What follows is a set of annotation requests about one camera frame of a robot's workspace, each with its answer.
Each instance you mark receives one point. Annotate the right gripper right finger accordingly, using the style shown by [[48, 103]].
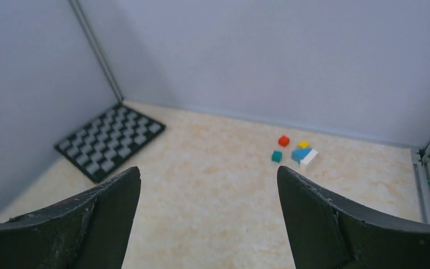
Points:
[[327, 230]]

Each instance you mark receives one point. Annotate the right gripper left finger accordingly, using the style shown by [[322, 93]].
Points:
[[88, 230]]

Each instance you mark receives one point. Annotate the white block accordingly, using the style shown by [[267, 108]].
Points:
[[309, 158]]

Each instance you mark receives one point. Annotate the black grey checkerboard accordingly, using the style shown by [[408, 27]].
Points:
[[106, 142]]

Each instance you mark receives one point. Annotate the blue block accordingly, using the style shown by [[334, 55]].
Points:
[[299, 154]]

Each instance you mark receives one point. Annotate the teal cube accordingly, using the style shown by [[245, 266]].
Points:
[[276, 156]]

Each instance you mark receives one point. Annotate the yellow cube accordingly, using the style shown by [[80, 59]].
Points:
[[303, 145]]

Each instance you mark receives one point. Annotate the red cube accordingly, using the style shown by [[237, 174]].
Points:
[[284, 141]]

